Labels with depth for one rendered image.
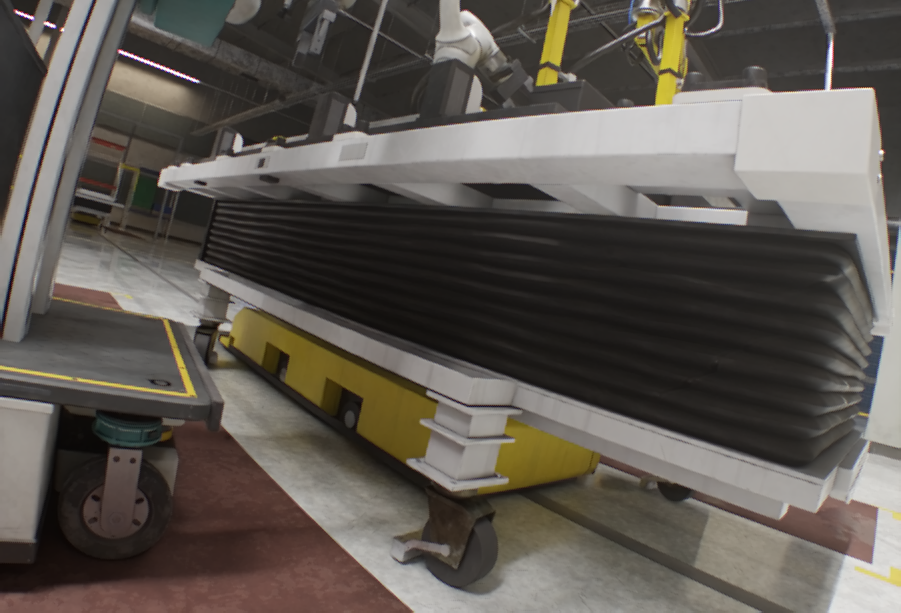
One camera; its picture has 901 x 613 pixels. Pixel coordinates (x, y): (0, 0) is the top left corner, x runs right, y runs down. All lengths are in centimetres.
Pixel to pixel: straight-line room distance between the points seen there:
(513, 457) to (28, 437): 118
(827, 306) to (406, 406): 111
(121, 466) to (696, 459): 88
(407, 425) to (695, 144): 115
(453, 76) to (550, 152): 38
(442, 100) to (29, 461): 89
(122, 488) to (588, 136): 86
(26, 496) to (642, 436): 92
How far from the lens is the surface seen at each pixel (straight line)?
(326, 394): 191
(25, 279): 96
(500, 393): 102
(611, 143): 67
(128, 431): 88
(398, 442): 156
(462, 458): 100
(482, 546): 105
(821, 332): 85
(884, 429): 547
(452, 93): 103
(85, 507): 97
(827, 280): 87
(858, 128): 58
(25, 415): 82
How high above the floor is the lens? 56
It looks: 3 degrees up
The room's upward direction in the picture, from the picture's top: 13 degrees clockwise
